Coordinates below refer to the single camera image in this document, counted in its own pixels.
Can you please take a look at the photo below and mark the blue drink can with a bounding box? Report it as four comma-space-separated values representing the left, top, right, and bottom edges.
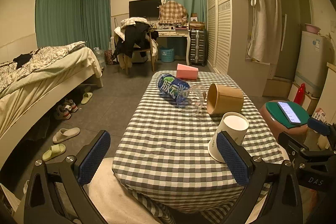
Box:
156, 73, 190, 100

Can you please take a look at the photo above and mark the green slipper near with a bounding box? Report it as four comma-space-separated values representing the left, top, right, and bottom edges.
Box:
42, 143, 66, 162

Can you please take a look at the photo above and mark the white desk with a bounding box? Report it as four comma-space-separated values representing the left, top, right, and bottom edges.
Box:
157, 30, 191, 65

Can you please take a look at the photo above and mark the chair piled with clothes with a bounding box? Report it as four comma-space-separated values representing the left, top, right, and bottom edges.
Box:
112, 17, 159, 74

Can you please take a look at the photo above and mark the green slipper under bed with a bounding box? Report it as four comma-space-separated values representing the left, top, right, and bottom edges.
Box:
81, 92, 93, 105

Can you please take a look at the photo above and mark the hanging white towel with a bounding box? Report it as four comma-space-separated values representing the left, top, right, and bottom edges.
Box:
247, 0, 282, 64

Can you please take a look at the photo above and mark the black monitor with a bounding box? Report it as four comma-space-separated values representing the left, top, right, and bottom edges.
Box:
129, 0, 162, 19

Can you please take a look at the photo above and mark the white slipper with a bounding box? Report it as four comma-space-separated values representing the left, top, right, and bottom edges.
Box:
52, 127, 80, 144

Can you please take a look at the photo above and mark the white sneakers pair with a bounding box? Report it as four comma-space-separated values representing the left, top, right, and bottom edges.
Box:
54, 99, 78, 120

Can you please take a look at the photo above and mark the white louvered wardrobe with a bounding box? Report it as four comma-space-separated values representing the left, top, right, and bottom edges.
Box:
207, 0, 232, 74

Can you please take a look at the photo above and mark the pink basin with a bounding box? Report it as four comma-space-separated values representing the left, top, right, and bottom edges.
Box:
305, 23, 321, 34

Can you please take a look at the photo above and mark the clear glass cup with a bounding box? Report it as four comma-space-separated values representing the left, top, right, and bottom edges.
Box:
177, 84, 207, 115

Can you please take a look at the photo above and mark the grey checkered tablecloth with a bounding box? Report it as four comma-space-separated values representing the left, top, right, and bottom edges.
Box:
112, 70, 285, 224

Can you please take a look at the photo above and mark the smartphone with lit screen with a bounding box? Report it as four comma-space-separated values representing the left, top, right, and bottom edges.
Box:
277, 101, 301, 124

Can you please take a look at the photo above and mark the dark suitcase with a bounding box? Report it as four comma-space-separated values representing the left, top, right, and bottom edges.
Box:
189, 30, 207, 66

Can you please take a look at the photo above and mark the pink box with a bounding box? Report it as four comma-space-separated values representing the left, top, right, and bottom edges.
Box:
176, 64, 198, 80

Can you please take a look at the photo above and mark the white small fridge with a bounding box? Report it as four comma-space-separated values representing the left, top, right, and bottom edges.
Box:
294, 31, 334, 98

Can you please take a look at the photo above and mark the blue laundry basket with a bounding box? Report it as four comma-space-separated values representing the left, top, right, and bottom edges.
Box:
160, 47, 175, 63

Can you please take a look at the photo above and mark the green curtain left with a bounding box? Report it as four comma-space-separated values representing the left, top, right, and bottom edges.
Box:
35, 0, 112, 50

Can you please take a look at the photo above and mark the bed with floral bedding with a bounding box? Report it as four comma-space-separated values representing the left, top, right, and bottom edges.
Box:
1, 42, 103, 164

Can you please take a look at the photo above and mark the green round stool top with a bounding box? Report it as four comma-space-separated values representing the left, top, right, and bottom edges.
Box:
265, 101, 310, 128

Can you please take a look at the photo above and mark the plaid cloth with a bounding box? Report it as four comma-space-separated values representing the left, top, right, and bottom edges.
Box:
158, 1, 188, 25

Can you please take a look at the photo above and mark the water jug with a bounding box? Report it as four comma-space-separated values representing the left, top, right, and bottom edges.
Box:
93, 47, 106, 70

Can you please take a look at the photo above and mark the red bottle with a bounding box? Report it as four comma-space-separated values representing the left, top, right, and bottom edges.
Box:
293, 83, 305, 106

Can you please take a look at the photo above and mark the brown kraft paper cup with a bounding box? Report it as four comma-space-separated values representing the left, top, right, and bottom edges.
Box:
207, 84, 244, 115

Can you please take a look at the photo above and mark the white paper cup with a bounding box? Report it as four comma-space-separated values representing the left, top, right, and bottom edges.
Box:
207, 112, 249, 162

